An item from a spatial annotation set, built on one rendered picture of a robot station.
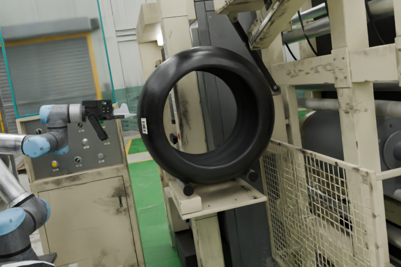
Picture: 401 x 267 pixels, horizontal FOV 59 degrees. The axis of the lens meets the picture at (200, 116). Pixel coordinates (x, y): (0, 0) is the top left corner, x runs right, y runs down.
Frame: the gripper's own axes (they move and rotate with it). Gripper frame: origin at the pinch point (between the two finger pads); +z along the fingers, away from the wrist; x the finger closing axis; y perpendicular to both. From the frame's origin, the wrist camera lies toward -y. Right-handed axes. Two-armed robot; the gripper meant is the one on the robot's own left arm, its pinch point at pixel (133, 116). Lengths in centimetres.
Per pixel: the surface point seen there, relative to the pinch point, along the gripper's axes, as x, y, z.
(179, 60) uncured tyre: -10.3, 21.8, 18.2
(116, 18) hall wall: 914, 219, -11
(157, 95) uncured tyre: -11.8, 8.4, 9.2
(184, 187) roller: -10.1, -28.9, 18.8
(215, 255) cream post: 27, -78, 40
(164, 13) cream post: 27, 48, 18
